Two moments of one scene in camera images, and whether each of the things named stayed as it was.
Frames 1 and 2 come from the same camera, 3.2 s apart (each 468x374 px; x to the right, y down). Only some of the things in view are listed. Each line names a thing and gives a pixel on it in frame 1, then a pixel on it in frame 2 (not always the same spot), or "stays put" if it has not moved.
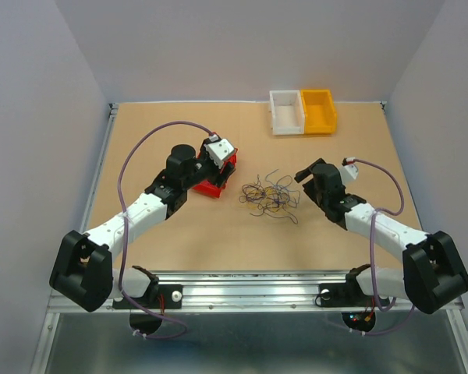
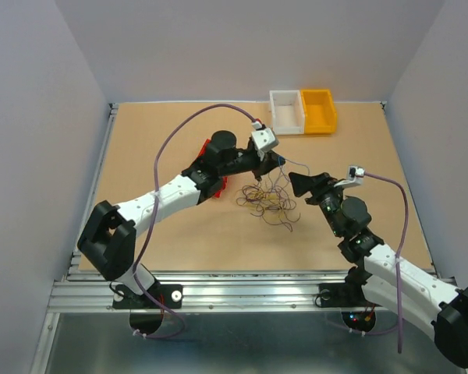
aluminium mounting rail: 261,291 stays put
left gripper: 216,172 -> 268,163
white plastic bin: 288,112 stays put
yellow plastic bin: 320,111 stays put
